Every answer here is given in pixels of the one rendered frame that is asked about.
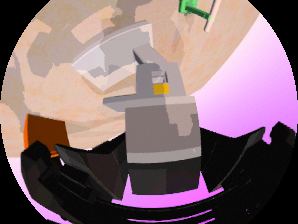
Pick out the white pin with red cap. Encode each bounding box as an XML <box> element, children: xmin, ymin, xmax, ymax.
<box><xmin>204</xmin><ymin>0</ymin><xmax>221</xmax><ymax>32</ymax></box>

